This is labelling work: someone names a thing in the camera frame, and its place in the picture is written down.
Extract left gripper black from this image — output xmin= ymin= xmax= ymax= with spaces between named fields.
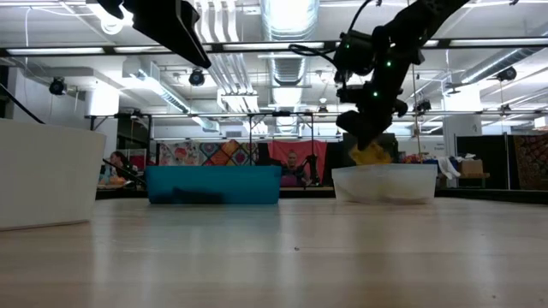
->
xmin=97 ymin=0 xmax=212 ymax=69

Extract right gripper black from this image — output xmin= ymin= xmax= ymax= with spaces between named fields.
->
xmin=336 ymin=63 xmax=408 ymax=151

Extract yellow candy pack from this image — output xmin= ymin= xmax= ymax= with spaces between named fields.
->
xmin=349 ymin=140 xmax=394 ymax=167

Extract black cabinet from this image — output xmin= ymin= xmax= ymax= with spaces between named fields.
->
xmin=342 ymin=132 xmax=399 ymax=169

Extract round white ceiling lamp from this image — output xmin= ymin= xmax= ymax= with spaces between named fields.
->
xmin=98 ymin=8 xmax=126 ymax=36

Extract clear plastic bin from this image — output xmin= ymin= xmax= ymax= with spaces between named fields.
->
xmin=331 ymin=163 xmax=438 ymax=205

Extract red hanging cloth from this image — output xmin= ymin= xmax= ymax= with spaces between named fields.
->
xmin=267 ymin=139 xmax=329 ymax=187

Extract person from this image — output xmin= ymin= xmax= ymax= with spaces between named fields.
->
xmin=98 ymin=150 xmax=129 ymax=186
xmin=280 ymin=150 xmax=308 ymax=188

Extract black metal truss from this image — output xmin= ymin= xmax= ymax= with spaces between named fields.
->
xmin=85 ymin=110 xmax=548 ymax=143

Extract white cloth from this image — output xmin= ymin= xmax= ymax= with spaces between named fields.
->
xmin=436 ymin=156 xmax=462 ymax=181

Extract white pillar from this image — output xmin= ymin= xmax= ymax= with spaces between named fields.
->
xmin=442 ymin=114 xmax=484 ymax=160

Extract cardboard box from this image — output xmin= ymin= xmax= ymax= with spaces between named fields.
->
xmin=457 ymin=158 xmax=485 ymax=177

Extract black partition panel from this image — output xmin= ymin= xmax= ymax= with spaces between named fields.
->
xmin=456 ymin=135 xmax=511 ymax=190

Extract colourful patchwork quilt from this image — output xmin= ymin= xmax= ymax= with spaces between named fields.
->
xmin=158 ymin=139 xmax=260 ymax=167

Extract blue plastic bin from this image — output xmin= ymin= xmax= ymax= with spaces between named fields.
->
xmin=145 ymin=165 xmax=283 ymax=205

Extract brown patterned cloth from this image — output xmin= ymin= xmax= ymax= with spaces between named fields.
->
xmin=512 ymin=134 xmax=548 ymax=192

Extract white plastic bin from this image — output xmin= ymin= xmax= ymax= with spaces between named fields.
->
xmin=0 ymin=118 xmax=107 ymax=232

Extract black overhead frame beam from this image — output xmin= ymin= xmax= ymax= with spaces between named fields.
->
xmin=0 ymin=39 xmax=548 ymax=57

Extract black aluminium table frame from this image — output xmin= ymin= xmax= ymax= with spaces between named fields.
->
xmin=94 ymin=187 xmax=548 ymax=205

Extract black right camera cable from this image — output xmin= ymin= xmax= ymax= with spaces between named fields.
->
xmin=289 ymin=0 xmax=378 ymax=59

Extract silver ceiling duct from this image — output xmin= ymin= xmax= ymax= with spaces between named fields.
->
xmin=460 ymin=46 xmax=537 ymax=86
xmin=259 ymin=0 xmax=321 ymax=86

